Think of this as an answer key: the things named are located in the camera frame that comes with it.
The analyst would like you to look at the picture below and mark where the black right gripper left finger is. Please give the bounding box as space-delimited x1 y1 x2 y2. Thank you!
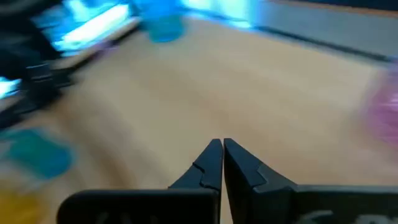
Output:
56 138 223 224

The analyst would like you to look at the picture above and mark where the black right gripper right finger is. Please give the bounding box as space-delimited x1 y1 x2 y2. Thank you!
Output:
223 138 398 224

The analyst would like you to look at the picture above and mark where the small teal glass jar vase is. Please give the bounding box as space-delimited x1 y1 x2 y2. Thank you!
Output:
146 14 187 44

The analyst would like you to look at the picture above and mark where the pink swirl-ribbed glass vase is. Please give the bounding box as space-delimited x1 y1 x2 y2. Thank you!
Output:
362 67 398 150

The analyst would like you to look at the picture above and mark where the teal diamond-pattern glass vase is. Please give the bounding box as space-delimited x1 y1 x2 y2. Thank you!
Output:
0 127 75 181

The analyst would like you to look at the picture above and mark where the yellow ribbed glass vase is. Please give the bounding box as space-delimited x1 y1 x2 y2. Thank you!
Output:
0 186 47 224

